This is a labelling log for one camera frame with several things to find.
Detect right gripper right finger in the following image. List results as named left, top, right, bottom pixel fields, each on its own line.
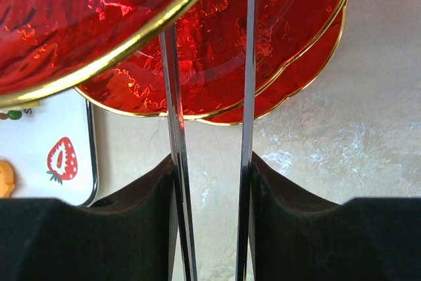
left=250, top=155, right=420, bottom=280

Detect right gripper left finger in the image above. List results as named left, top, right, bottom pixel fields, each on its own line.
left=1, top=157, right=177, bottom=280

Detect metal tongs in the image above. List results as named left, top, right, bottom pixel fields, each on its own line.
left=159, top=0, right=258, bottom=280

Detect yellow cake slice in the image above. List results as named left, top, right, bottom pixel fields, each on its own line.
left=0, top=101, right=39, bottom=120

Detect orange fish cake right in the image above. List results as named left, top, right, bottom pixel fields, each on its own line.
left=0, top=160, right=15, bottom=198

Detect white strawberry tray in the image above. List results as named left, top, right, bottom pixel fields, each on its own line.
left=1, top=89, right=99, bottom=206

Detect red three-tier cake stand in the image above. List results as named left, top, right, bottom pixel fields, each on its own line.
left=0, top=0, right=359, bottom=126

